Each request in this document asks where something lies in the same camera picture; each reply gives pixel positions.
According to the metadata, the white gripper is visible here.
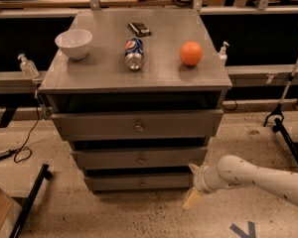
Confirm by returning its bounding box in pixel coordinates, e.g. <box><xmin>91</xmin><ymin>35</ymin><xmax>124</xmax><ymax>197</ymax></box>
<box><xmin>183</xmin><ymin>163</ymin><xmax>222</xmax><ymax>210</ymax></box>

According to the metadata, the grey bottom drawer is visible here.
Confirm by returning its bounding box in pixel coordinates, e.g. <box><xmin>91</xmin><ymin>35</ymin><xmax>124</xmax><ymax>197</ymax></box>
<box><xmin>84</xmin><ymin>173</ymin><xmax>191</xmax><ymax>191</ymax></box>

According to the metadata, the grey drawer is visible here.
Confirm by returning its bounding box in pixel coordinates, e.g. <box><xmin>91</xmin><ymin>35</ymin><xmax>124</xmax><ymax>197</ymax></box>
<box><xmin>84</xmin><ymin>173</ymin><xmax>191</xmax><ymax>191</ymax></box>
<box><xmin>52</xmin><ymin>109</ymin><xmax>223</xmax><ymax>141</ymax></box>
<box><xmin>72</xmin><ymin>147</ymin><xmax>207</xmax><ymax>170</ymax></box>

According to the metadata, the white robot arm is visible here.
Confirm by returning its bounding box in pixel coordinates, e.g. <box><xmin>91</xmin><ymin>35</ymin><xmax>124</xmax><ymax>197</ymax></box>
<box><xmin>182</xmin><ymin>155</ymin><xmax>298</xmax><ymax>210</ymax></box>

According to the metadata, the grey middle drawer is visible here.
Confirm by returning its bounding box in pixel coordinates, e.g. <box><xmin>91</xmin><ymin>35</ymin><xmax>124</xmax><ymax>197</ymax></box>
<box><xmin>72</xmin><ymin>147</ymin><xmax>207</xmax><ymax>170</ymax></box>

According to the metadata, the grey drawer cabinet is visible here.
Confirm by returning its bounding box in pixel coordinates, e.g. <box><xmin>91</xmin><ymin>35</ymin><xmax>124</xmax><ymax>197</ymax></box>
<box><xmin>38</xmin><ymin>7</ymin><xmax>233</xmax><ymax>193</ymax></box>

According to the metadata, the grey top drawer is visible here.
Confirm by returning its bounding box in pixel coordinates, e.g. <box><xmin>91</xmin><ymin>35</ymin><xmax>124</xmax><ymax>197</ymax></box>
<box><xmin>52</xmin><ymin>109</ymin><xmax>223</xmax><ymax>141</ymax></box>

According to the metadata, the black wheeled stand right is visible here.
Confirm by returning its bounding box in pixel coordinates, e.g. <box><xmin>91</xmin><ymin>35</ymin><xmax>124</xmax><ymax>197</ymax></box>
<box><xmin>271</xmin><ymin>117</ymin><xmax>298</xmax><ymax>176</ymax></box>

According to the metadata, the grey reacher pole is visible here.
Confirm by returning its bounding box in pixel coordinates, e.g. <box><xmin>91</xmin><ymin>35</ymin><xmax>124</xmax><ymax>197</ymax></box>
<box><xmin>263</xmin><ymin>58</ymin><xmax>298</xmax><ymax>126</ymax></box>

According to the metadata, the orange fruit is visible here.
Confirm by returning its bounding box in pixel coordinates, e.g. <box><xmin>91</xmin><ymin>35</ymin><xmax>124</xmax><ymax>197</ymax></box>
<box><xmin>180</xmin><ymin>42</ymin><xmax>203</xmax><ymax>66</ymax></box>

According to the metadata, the blue pepsi can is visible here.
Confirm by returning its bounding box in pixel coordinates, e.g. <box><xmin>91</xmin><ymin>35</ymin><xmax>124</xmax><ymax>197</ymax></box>
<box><xmin>124</xmin><ymin>37</ymin><xmax>144</xmax><ymax>70</ymax></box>

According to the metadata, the black stand leg left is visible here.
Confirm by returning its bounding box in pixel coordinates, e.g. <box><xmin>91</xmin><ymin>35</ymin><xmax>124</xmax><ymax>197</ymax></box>
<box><xmin>9</xmin><ymin>164</ymin><xmax>52</xmax><ymax>238</ymax></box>

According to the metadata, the dark snack packet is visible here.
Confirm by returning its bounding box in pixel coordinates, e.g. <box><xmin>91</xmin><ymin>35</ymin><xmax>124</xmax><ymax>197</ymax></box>
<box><xmin>128</xmin><ymin>23</ymin><xmax>151</xmax><ymax>37</ymax></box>

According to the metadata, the white bowl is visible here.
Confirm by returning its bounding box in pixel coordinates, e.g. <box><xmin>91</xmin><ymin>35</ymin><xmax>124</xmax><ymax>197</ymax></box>
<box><xmin>55</xmin><ymin>29</ymin><xmax>92</xmax><ymax>60</ymax></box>

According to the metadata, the cardboard box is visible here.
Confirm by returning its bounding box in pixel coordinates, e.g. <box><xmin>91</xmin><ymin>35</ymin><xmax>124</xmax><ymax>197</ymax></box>
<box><xmin>0</xmin><ymin>188</ymin><xmax>14</xmax><ymax>238</ymax></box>

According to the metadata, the clear sanitizer bottle left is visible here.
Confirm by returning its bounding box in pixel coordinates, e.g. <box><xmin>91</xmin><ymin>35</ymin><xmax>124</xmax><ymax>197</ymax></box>
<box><xmin>18</xmin><ymin>54</ymin><xmax>39</xmax><ymax>78</ymax></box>

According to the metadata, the black power adapter cable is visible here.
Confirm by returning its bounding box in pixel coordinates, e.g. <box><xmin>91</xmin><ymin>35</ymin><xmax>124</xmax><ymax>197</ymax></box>
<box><xmin>0</xmin><ymin>106</ymin><xmax>42</xmax><ymax>165</ymax></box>

